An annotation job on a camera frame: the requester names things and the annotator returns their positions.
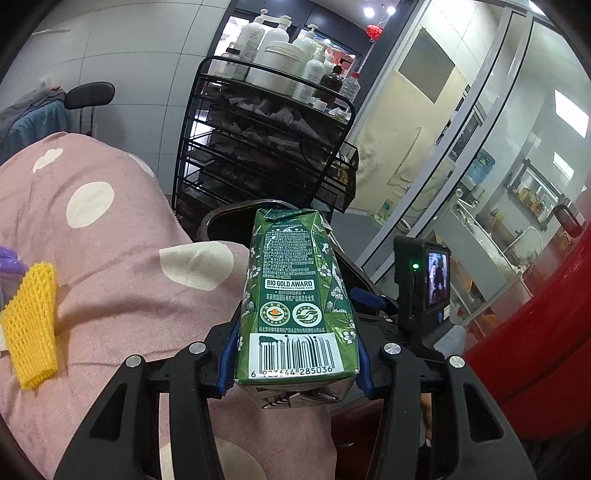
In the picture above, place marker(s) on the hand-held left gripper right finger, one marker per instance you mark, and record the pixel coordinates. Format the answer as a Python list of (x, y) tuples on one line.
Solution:
[(364, 371)]

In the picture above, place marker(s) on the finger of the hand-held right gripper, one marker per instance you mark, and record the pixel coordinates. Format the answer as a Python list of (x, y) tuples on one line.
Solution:
[(364, 296)]

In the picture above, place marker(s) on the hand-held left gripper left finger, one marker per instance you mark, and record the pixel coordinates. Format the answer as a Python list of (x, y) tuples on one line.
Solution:
[(226, 364)]

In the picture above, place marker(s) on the green drink carton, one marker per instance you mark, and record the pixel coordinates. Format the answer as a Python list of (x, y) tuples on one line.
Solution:
[(295, 300)]

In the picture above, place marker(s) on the blue water dispenser jug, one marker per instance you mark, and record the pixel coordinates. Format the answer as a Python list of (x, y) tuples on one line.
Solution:
[(480, 170)]

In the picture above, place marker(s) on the glass sliding door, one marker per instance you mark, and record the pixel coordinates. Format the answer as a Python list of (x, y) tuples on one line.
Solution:
[(461, 152)]

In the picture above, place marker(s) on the pink polka dot blanket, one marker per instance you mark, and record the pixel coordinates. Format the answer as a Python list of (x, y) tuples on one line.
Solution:
[(115, 277)]

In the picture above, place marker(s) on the yellow foam net sleeve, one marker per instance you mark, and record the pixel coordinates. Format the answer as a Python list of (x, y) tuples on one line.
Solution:
[(32, 323)]

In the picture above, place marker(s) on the clear bottle with red cap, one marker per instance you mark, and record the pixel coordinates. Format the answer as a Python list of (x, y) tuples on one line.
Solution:
[(352, 85)]

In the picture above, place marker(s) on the brown pump bottle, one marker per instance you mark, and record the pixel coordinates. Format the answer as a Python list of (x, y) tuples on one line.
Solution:
[(333, 81)]

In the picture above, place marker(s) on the purple plastic wrapper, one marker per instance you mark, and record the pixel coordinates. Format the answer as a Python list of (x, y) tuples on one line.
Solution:
[(9, 263)]

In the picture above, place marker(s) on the group of white pump bottles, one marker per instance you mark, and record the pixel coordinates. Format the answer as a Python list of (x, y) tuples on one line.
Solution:
[(277, 60)]

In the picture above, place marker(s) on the red hanging ornament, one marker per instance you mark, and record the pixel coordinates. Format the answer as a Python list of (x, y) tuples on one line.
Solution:
[(375, 31)]

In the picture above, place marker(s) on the massage bed with blue cover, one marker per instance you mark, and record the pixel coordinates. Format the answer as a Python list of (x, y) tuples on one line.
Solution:
[(41, 127)]

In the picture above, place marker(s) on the black round stool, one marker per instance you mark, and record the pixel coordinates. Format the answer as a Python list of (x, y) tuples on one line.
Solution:
[(90, 94)]

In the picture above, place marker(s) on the grey towel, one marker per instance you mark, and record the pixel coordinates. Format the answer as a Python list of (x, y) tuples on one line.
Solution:
[(27, 104)]

